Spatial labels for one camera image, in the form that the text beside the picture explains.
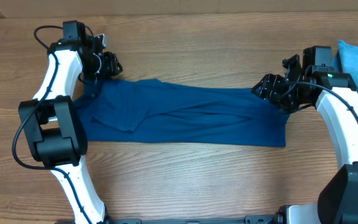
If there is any dark blue polo shirt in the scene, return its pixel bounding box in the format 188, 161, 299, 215
75, 79, 288, 147

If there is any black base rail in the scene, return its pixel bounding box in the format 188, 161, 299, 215
108, 205, 288, 224

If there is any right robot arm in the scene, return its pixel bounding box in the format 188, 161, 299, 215
245, 45, 358, 224

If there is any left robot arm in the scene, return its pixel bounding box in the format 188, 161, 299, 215
12, 21, 122, 223

